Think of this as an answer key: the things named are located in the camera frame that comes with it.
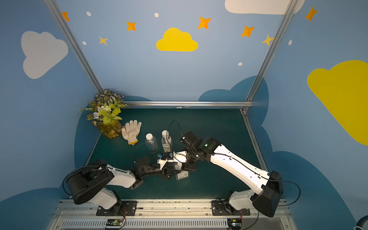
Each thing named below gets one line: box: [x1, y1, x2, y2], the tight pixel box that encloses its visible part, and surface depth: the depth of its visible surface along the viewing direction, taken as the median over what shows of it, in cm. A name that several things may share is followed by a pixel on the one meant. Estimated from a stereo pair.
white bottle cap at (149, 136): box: [145, 133, 153, 141], surface depth 87 cm
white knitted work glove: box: [121, 119, 142, 146], surface depth 107 cm
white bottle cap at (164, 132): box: [161, 129, 169, 137], surface depth 84 cm
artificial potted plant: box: [80, 88, 129, 140], surface depth 96 cm
